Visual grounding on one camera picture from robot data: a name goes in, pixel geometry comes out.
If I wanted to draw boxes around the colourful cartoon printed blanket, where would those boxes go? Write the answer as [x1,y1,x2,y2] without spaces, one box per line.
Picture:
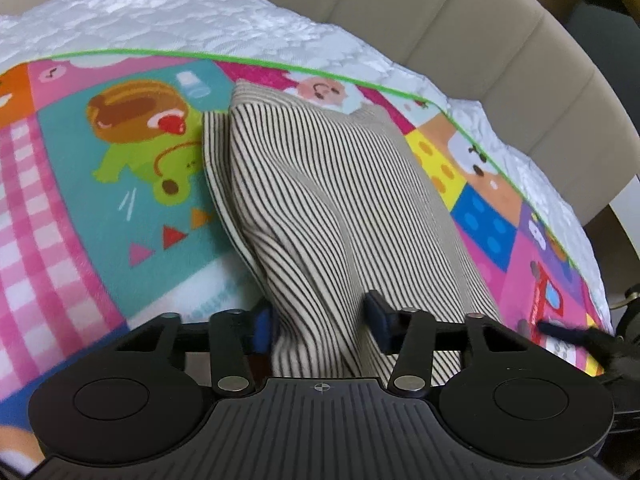
[0,49,614,477]

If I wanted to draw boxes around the beige padded headboard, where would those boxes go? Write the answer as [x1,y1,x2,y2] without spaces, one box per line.
[150,0,640,226]

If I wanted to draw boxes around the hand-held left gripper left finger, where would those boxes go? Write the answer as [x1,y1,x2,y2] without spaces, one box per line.
[115,302,275,395]

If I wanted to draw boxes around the beige black-striped garment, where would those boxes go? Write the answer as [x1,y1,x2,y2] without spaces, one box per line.
[201,79,503,389]

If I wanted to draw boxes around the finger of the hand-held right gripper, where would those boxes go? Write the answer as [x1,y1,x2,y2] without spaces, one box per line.
[537,321,620,350]

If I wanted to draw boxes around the white quilted bed cover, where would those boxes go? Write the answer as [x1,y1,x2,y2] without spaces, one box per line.
[0,0,614,311]

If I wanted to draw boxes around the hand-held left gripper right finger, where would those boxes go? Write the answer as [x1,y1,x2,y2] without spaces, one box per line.
[364,290,540,394]

